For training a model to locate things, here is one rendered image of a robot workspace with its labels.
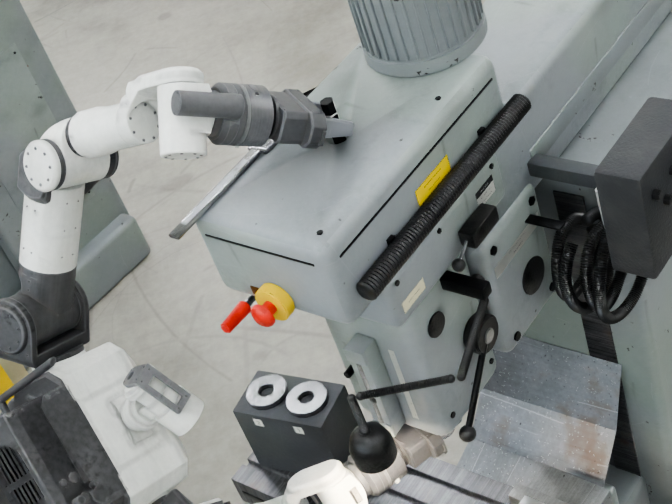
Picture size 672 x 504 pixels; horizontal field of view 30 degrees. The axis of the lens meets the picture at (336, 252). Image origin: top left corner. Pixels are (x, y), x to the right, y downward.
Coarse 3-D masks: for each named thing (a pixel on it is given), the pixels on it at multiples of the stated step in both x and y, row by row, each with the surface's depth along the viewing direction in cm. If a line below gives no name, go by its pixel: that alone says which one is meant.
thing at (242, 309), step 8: (240, 304) 193; (248, 304) 193; (232, 312) 192; (240, 312) 192; (248, 312) 193; (224, 320) 192; (232, 320) 191; (240, 320) 192; (224, 328) 191; (232, 328) 191
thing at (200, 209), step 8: (272, 144) 189; (248, 152) 190; (256, 152) 189; (264, 152) 189; (240, 160) 189; (248, 160) 188; (232, 168) 188; (240, 168) 187; (224, 176) 187; (232, 176) 186; (224, 184) 185; (216, 192) 184; (224, 192) 185; (208, 200) 183; (216, 200) 184; (200, 208) 182; (208, 208) 183; (192, 216) 181; (200, 216) 182; (184, 224) 180; (192, 224) 181; (176, 232) 180; (184, 232) 180
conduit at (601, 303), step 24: (576, 216) 214; (600, 216) 213; (600, 240) 205; (552, 264) 212; (600, 264) 204; (576, 288) 221; (600, 288) 206; (576, 312) 216; (600, 312) 209; (624, 312) 216
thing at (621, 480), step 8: (608, 472) 274; (616, 472) 273; (624, 472) 273; (608, 480) 272; (616, 480) 272; (624, 480) 271; (632, 480) 271; (640, 480) 271; (616, 488) 270; (624, 488) 270; (632, 488) 269; (640, 488) 270; (624, 496) 268; (632, 496) 269; (640, 496) 271; (648, 496) 275
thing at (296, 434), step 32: (256, 384) 267; (288, 384) 267; (320, 384) 262; (256, 416) 263; (288, 416) 260; (320, 416) 257; (352, 416) 266; (256, 448) 272; (288, 448) 266; (320, 448) 260
